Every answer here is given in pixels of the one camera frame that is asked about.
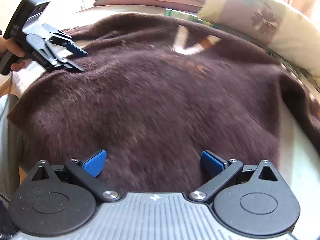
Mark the striped pastel bed sheet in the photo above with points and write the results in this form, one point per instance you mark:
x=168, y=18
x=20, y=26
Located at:
x=300, y=134

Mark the person left hand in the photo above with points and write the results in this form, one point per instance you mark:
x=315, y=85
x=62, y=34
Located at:
x=11, y=46

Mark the green glass bottle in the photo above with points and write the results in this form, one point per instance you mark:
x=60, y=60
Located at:
x=186, y=16

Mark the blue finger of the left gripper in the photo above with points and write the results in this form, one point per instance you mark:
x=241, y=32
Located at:
x=72, y=64
x=74, y=49

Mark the dark brown fuzzy sweater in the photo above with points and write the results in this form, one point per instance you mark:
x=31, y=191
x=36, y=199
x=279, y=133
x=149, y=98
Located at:
x=160, y=99

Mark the floral cream pillow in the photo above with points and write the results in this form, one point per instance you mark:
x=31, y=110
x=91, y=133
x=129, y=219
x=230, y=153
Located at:
x=278, y=26

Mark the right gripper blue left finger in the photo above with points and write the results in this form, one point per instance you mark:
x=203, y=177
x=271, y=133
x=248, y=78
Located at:
x=85, y=173

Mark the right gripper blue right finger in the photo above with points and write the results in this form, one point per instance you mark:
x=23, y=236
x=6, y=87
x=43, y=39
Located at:
x=223, y=174

